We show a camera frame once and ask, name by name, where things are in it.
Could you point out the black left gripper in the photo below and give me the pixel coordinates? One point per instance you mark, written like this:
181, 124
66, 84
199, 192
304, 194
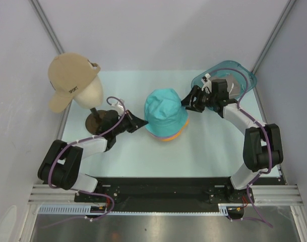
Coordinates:
134, 122

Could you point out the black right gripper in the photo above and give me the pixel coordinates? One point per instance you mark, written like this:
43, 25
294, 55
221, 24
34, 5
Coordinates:
188, 102

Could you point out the teal hat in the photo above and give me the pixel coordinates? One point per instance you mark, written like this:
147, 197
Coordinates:
164, 113

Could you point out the purple hat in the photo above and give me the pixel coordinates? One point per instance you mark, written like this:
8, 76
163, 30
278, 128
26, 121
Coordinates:
166, 137

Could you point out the tan baseball cap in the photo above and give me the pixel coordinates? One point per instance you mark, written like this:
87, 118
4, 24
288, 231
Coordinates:
69, 74

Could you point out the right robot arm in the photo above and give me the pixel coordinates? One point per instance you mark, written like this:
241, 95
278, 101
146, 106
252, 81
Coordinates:
262, 148

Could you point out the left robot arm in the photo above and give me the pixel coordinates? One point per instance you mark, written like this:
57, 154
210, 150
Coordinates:
61, 165

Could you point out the grey hat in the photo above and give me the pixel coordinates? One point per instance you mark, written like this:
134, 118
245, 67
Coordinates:
233, 87

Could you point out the cream mannequin head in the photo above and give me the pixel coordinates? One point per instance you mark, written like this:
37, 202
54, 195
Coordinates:
91, 96

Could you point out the teal plastic bin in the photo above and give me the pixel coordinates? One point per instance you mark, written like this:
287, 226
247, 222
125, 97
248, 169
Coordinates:
246, 79

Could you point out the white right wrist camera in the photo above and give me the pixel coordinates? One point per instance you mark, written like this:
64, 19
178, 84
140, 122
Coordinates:
206, 83

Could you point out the white slotted cable duct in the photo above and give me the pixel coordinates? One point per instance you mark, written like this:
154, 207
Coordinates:
96, 210

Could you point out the aluminium frame rail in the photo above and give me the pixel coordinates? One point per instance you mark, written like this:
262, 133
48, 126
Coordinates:
275, 195

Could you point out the aluminium corner rail right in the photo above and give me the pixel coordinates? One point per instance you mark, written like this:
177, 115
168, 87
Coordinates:
274, 33

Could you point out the aluminium corner rail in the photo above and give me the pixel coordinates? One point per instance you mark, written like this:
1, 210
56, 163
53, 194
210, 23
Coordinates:
274, 33
41, 15

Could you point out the aluminium corner rail left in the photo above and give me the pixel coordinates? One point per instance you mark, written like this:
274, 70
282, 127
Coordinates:
41, 15

